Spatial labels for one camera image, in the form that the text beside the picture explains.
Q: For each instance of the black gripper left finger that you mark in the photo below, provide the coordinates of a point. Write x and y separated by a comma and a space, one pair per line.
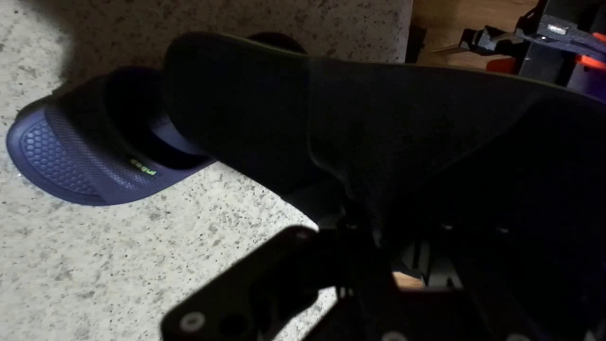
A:
252, 296

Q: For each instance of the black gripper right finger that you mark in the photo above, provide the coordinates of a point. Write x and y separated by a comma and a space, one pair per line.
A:
530, 296

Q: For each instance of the navy slipper green-edged sole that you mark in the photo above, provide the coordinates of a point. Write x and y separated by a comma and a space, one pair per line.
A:
76, 152
379, 114

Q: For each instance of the black cart orange clamps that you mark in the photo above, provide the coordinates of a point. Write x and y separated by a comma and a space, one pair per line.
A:
555, 63

